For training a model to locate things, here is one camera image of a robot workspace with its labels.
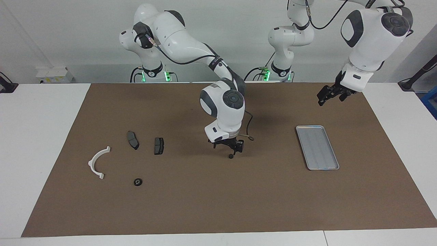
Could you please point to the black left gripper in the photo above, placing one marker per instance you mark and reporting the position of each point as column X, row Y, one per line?
column 336, row 89

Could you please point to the blue crate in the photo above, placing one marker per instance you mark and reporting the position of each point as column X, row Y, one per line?
column 431, row 102

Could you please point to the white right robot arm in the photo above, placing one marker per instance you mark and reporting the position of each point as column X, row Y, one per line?
column 177, row 37

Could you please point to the silver metal tray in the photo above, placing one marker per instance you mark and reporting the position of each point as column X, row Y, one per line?
column 317, row 148

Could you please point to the black table clamp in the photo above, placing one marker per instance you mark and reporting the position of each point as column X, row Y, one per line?
column 7, row 87

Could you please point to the curved dark brake pad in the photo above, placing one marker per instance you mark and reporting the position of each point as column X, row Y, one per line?
column 132, row 139

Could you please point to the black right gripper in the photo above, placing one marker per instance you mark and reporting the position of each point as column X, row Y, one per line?
column 232, row 141

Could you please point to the black stand with pole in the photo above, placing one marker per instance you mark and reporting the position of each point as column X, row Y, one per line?
column 408, row 83

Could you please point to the white curved plastic bracket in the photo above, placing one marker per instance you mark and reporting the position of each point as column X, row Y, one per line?
column 91, row 164

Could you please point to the rectangular dark brake pad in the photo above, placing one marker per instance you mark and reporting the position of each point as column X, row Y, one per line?
column 159, row 146

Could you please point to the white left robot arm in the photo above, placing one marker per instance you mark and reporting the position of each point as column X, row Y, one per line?
column 368, row 44

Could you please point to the large black bearing gear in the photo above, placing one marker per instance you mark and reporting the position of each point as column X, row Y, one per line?
column 138, row 182

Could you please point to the white box with labels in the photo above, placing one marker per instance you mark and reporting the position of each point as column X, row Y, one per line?
column 54, row 74

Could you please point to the brown table mat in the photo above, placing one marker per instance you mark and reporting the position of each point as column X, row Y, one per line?
column 218, row 205

